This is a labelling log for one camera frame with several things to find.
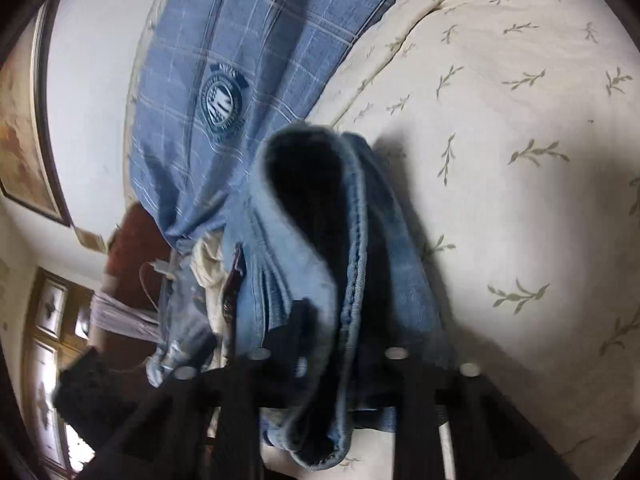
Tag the blue denim pants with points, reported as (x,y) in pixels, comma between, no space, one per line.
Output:
(300,270)

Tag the pale pleated cloth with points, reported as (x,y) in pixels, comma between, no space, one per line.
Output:
(125,317)

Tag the small yellowish wall card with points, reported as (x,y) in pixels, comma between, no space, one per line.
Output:
(91,238)

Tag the cream leaf print bed sheet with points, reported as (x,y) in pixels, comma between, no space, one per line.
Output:
(500,160)

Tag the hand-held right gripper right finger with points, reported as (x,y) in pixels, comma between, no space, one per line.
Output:
(415,410)

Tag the blue plaid blanket with emblem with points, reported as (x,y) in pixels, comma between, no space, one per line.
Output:
(200,35)

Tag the wooden door with glass panels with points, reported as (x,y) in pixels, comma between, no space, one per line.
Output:
(50,310)

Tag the white charger plug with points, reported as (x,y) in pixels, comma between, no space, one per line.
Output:
(164,268)

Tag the brown headboard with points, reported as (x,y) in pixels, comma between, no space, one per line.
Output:
(135,240)

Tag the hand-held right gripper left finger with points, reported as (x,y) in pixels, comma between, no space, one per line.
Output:
(240,410)

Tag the dark framed wall picture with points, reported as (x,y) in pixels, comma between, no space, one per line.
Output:
(25,135)

